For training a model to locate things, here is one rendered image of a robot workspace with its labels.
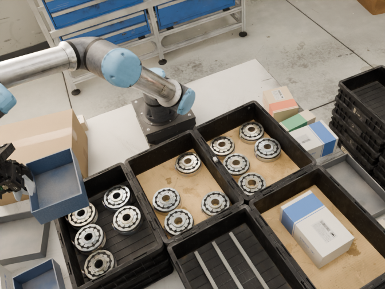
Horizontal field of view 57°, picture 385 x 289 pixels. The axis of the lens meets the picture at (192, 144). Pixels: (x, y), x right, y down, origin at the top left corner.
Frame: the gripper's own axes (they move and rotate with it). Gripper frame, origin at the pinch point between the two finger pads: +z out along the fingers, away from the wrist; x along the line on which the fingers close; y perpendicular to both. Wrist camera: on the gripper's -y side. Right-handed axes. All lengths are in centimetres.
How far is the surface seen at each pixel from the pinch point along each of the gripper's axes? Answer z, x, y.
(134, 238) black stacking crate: 31.9, 18.5, 12.2
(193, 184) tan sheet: 35, 45, 0
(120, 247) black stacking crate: 31.2, 13.2, 13.6
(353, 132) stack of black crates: 94, 139, -26
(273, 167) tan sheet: 40, 76, 6
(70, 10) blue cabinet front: 43, 15, -193
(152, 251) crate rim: 22.5, 25.4, 24.6
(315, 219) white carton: 30, 76, 35
